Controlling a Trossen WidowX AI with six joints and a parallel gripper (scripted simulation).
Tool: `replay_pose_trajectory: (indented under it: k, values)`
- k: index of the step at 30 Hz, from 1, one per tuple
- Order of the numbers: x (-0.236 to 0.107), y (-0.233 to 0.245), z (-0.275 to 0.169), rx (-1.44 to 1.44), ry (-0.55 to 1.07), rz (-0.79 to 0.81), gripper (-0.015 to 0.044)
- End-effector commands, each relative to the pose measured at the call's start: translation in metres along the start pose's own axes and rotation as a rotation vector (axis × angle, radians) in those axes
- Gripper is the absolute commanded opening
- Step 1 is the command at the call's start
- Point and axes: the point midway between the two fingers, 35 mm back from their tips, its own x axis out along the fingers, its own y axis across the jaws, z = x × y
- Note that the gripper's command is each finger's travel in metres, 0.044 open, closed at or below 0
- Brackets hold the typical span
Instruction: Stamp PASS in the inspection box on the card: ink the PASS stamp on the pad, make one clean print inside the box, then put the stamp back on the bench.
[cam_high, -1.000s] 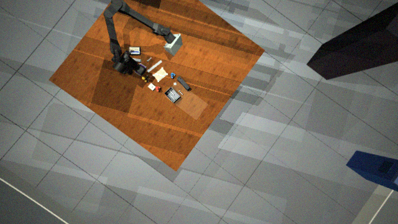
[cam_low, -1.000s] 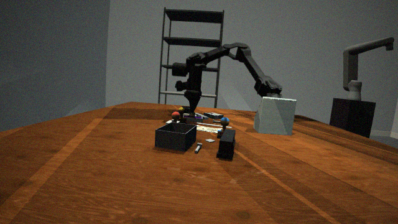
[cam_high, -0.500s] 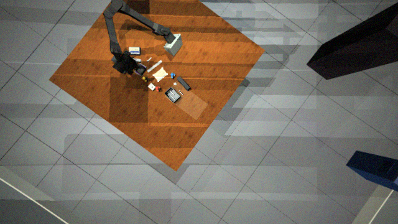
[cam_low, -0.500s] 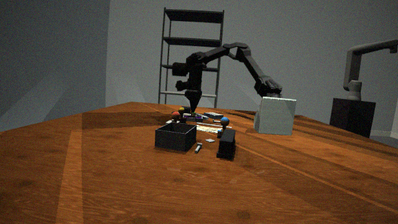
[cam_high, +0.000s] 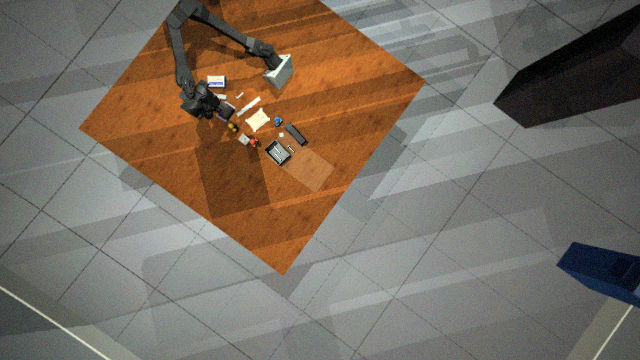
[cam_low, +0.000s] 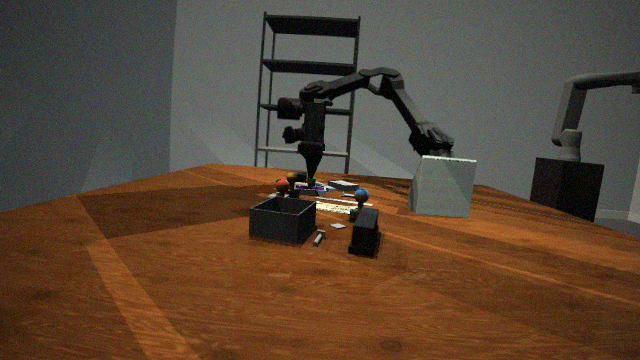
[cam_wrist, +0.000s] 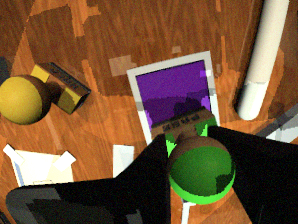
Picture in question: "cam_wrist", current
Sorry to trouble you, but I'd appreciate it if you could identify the white cylinder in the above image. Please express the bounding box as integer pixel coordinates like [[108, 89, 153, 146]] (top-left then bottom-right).
[[235, 0, 290, 120]]

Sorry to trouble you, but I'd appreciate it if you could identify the white inspection card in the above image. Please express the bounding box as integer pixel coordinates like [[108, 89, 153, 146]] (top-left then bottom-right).
[[3, 145, 76, 186]]

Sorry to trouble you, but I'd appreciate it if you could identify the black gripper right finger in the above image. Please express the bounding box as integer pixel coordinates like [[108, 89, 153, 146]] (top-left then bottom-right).
[[208, 125, 298, 224]]

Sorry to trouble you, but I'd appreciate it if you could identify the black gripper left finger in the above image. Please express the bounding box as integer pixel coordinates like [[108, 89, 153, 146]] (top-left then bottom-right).
[[5, 133, 172, 224]]

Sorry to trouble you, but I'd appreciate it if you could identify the white flat bar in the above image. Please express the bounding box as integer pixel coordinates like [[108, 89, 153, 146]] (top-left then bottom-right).
[[113, 144, 134, 179]]

